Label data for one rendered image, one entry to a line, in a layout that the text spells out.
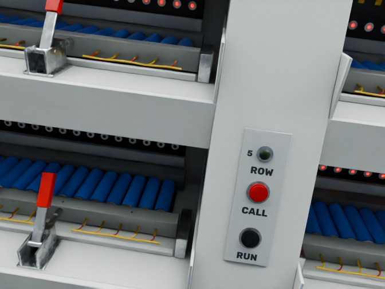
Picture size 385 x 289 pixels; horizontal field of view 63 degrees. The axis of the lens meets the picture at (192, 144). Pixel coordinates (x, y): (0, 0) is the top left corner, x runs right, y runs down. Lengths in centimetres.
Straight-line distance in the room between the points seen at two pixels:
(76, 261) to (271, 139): 23
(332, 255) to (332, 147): 15
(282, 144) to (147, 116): 12
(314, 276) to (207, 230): 14
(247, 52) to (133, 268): 24
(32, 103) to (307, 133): 24
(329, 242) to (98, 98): 29
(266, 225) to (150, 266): 13
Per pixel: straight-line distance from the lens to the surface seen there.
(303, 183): 29
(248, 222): 29
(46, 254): 37
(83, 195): 42
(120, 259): 36
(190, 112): 27
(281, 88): 27
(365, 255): 41
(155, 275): 35
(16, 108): 33
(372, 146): 31
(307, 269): 39
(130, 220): 38
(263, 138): 27
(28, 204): 42
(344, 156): 31
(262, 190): 28
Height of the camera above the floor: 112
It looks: 10 degrees down
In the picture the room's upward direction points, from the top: 8 degrees clockwise
